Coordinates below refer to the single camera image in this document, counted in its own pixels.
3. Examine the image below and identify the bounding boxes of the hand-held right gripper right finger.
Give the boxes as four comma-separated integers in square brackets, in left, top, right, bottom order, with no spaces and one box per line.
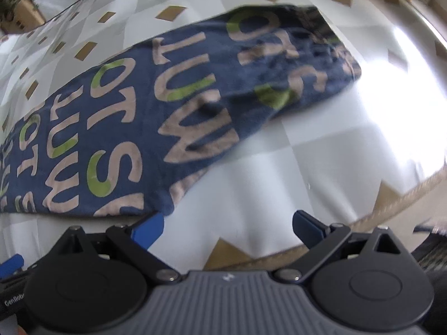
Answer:
[274,210,403,284]

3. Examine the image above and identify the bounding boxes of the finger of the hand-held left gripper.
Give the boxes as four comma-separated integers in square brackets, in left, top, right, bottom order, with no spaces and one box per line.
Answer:
[0,253,25,279]

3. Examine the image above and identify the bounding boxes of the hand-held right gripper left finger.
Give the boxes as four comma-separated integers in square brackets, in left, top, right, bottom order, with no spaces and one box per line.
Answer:
[52,212,183,284]

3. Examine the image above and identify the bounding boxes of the blue letter print pants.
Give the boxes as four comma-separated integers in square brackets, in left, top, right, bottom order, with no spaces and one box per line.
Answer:
[0,3,363,217]

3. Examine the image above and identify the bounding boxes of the houndstooth patterned cloth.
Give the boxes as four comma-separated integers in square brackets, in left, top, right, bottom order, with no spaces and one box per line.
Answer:
[413,243,447,277]

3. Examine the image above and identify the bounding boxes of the brown cardboard box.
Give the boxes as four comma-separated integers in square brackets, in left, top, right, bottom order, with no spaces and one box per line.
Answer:
[0,0,47,36]

